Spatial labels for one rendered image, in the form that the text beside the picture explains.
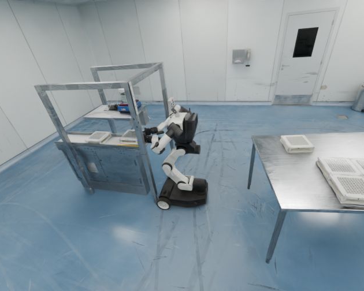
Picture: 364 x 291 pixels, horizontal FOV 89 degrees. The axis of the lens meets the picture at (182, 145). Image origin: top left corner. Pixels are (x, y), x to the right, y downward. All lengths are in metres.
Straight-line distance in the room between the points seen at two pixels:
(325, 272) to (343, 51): 4.73
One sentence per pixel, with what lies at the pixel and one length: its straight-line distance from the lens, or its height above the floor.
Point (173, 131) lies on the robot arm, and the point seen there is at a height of 1.23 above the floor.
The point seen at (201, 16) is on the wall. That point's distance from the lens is 5.60.
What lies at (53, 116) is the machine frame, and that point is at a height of 1.35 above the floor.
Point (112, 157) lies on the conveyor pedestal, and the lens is 2.71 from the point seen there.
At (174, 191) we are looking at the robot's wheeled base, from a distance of 2.69.
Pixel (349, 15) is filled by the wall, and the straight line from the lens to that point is 5.88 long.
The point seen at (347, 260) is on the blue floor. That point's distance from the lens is 2.73.
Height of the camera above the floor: 2.12
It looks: 33 degrees down
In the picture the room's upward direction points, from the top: 7 degrees counter-clockwise
